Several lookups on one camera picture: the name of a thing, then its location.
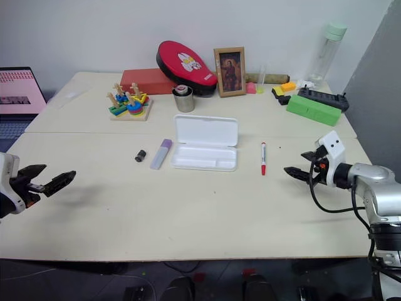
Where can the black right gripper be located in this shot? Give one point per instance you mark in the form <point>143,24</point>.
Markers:
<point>320,171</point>

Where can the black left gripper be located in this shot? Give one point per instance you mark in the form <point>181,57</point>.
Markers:
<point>22,189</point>

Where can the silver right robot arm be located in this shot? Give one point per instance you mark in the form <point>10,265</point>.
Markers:
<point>374,188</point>

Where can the white open pencil case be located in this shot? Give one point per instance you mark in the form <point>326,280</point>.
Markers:
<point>205,142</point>

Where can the red marker pen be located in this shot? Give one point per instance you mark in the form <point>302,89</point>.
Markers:
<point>263,158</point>

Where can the green rectangular box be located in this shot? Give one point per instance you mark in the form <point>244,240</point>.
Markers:
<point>313,109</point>

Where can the black power strip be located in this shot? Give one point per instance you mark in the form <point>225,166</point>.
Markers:
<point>326,98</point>

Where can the yellow black brush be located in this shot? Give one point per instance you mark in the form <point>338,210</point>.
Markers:
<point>280,95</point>

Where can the orange block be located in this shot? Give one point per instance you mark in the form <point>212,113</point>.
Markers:
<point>289,86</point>

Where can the white crumpled paper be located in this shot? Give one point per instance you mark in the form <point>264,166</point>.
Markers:
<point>305,83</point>

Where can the small yellow-green block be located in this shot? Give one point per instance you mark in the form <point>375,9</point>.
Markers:
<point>260,90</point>

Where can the open laptop pink screen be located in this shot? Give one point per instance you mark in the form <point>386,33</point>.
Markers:
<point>17,94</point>

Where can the brown rolled mat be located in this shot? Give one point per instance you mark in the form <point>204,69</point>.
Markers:
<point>275,77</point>

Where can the pink block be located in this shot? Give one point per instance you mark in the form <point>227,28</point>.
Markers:
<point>250,88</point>

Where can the small black cylinder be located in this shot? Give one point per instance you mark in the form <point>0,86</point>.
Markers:
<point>141,156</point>

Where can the clear glass tube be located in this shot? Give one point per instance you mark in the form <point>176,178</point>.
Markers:
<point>262,75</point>

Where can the clear bottle green lid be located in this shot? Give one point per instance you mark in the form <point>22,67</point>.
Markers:
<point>326,56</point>

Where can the wooden colourful shape stacking toy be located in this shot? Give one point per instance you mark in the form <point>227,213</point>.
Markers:
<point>130,105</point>

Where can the purple highlighter pen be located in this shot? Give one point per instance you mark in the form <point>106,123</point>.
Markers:
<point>161,154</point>

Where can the wooden framed portrait picture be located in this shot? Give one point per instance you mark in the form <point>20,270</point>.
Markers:
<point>230,71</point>

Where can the dark rounded shape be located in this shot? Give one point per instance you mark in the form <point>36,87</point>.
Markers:
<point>177,290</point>
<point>260,290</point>

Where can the metal cup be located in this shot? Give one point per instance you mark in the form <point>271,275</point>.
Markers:
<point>184,101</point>

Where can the red rectangular box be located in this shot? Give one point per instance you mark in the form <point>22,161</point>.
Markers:
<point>142,81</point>

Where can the pink item inside cup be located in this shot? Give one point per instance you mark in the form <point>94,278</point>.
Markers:
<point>181,91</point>

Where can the red black boxing pad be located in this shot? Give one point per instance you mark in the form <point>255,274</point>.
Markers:
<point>185,64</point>

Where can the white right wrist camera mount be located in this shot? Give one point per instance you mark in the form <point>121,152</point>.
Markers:
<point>332,150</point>

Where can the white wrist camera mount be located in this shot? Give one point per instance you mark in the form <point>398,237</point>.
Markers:
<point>332,150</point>
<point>7,185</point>

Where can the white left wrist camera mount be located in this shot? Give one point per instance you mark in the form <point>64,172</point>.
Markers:
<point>7,185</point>

